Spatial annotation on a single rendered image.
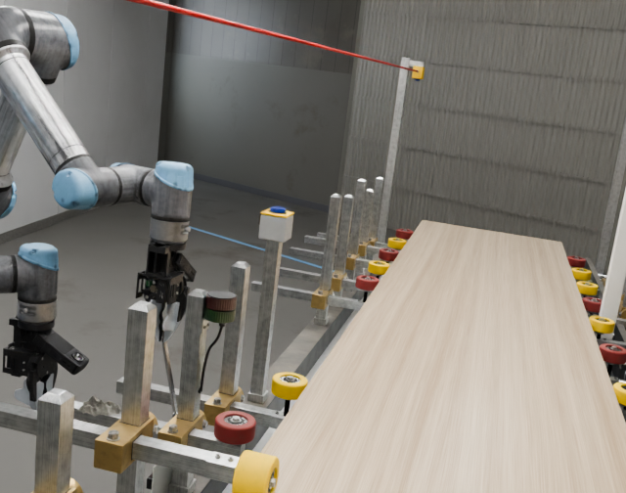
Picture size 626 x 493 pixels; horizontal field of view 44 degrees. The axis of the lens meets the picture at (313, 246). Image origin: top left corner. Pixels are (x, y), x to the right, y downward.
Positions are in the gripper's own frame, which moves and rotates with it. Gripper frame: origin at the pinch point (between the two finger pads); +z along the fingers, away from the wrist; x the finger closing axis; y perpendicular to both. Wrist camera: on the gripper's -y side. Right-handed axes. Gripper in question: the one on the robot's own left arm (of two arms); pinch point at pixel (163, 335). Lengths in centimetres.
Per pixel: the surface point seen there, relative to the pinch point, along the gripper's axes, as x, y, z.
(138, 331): 8.6, 29.7, -10.1
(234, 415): 18.1, 3.7, 12.1
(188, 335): 7.0, 4.3, -2.5
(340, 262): 6, -146, 8
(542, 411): 78, -33, 11
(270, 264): 7.1, -46.5, -8.1
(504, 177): 59, -646, -4
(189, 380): 8.0, 3.9, 6.8
